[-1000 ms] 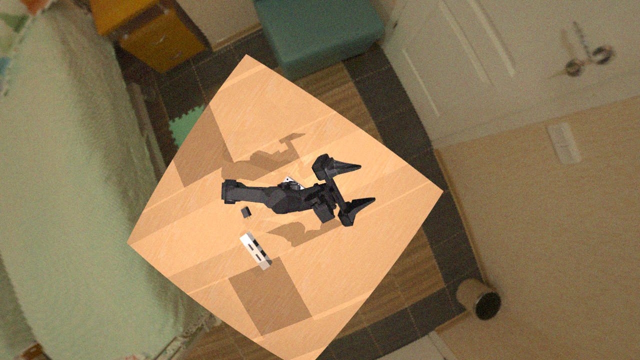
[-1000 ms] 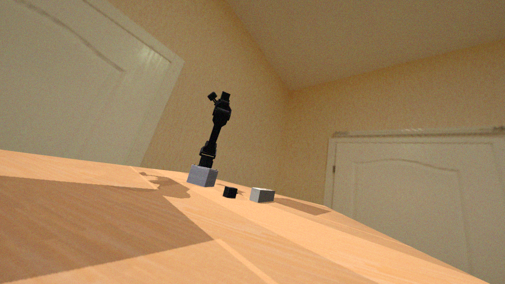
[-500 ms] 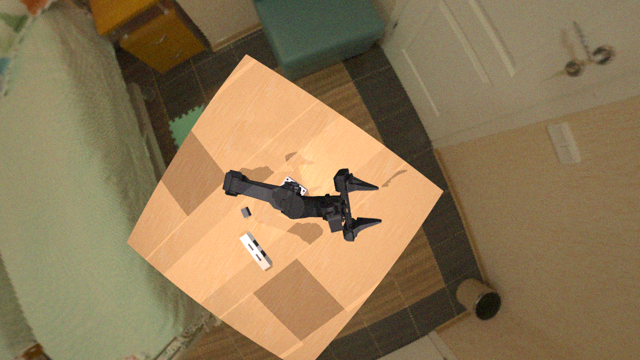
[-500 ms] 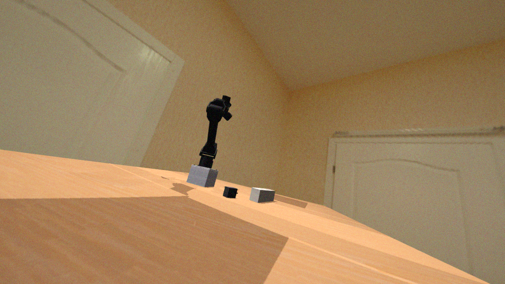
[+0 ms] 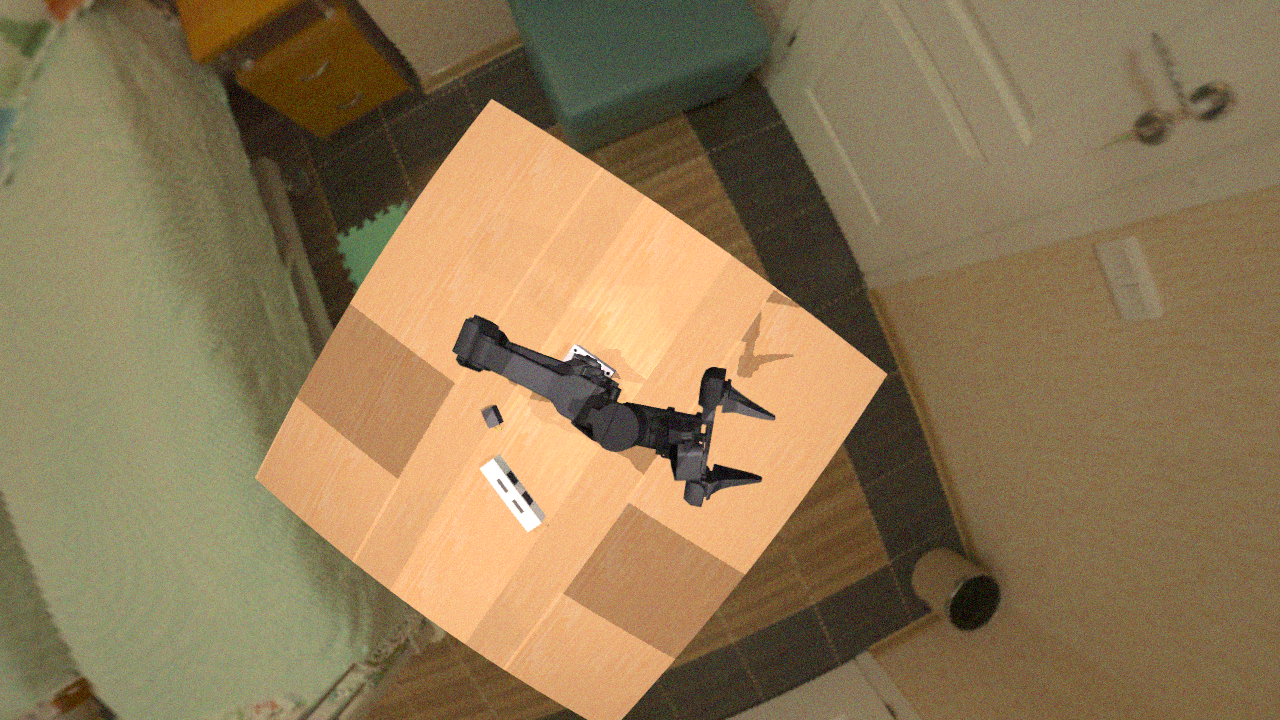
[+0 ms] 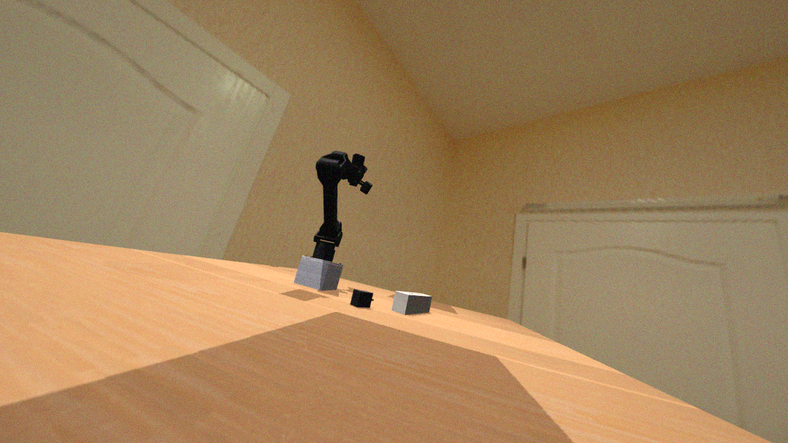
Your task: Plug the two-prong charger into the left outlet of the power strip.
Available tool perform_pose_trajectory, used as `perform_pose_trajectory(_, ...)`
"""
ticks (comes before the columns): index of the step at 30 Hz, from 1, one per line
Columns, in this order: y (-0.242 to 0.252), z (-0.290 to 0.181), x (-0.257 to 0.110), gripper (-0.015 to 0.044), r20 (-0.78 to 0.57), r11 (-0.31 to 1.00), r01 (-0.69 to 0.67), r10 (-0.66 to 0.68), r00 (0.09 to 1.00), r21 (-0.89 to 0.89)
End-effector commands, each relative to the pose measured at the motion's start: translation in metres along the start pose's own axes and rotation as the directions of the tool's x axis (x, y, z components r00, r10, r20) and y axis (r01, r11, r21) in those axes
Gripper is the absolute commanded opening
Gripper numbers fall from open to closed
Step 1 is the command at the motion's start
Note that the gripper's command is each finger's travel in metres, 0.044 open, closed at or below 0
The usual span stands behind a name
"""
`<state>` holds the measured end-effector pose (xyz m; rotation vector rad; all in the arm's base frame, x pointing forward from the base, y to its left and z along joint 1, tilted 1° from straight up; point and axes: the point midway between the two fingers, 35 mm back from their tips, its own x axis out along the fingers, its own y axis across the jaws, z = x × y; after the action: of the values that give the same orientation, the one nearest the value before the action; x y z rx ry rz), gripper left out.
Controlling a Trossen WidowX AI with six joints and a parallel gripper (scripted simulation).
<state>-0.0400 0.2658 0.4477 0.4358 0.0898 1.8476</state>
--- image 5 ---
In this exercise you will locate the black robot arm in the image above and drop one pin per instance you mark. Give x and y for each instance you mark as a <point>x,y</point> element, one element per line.
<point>581,392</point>

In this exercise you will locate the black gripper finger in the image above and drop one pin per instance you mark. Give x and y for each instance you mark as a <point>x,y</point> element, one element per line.
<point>722,477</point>
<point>735,402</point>

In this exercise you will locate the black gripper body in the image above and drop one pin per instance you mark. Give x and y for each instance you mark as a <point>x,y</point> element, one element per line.
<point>711,395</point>

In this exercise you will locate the black two-prong charger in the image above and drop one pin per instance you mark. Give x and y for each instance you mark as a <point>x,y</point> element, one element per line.
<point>492,417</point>

